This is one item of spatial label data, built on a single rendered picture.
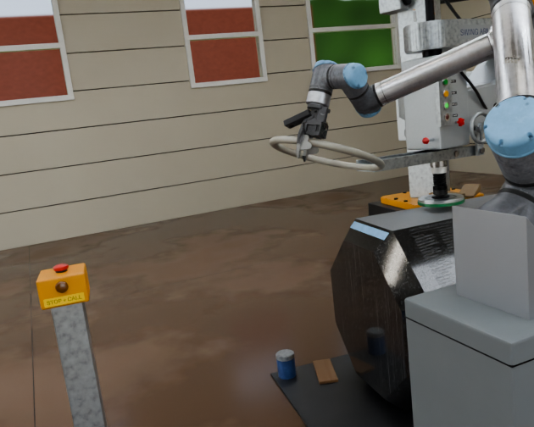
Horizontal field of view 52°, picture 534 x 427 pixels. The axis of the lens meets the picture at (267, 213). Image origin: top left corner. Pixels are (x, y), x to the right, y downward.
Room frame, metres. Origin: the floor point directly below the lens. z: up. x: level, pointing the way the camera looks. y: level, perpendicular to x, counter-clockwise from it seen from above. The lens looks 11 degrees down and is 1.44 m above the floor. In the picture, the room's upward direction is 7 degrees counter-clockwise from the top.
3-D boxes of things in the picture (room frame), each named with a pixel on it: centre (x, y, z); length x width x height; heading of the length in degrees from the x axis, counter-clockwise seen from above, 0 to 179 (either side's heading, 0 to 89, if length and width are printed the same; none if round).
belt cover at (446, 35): (2.80, -1.15, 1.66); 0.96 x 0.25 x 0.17; 119
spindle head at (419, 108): (2.67, -0.92, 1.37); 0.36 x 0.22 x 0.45; 119
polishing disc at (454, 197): (2.63, -0.85, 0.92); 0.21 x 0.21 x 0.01
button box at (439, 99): (2.50, -0.84, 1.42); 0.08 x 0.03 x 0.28; 119
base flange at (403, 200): (3.49, -1.06, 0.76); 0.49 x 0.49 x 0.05; 16
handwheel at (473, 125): (2.58, -1.01, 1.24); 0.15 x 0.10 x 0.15; 119
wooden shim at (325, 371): (2.77, -0.21, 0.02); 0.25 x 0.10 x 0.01; 2
